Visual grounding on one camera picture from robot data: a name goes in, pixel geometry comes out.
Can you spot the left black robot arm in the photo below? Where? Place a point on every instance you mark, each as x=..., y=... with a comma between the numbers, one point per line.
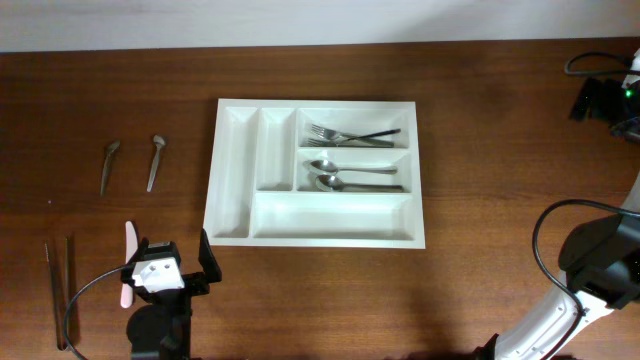
x=161, y=330

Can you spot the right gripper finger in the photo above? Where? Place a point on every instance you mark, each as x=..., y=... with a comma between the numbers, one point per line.
x=606, y=100
x=581, y=108

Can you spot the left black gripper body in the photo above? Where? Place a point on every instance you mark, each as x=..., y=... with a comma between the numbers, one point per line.
x=195, y=285

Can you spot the small metal teaspoon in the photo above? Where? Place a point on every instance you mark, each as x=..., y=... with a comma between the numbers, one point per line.
x=160, y=143
x=110, y=152

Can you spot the white plastic knife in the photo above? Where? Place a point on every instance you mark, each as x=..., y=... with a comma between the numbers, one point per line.
x=131, y=245

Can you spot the white plastic cutlery tray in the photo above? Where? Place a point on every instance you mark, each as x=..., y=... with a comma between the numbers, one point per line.
x=260, y=193

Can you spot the metal tablespoon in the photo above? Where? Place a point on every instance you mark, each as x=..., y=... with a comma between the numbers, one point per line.
x=326, y=167
x=330, y=183

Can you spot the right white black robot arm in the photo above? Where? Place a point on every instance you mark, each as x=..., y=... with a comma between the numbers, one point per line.
x=599, y=273

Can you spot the metal fork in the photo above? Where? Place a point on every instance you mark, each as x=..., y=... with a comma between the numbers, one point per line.
x=374, y=135
x=325, y=143
x=329, y=134

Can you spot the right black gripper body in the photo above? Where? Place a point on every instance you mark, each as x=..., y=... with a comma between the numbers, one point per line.
x=601, y=100

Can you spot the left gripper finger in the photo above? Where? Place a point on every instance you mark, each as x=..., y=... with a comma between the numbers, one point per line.
x=207, y=260
x=141, y=251

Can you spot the metal tweezers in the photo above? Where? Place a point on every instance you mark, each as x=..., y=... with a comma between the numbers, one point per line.
x=59, y=276

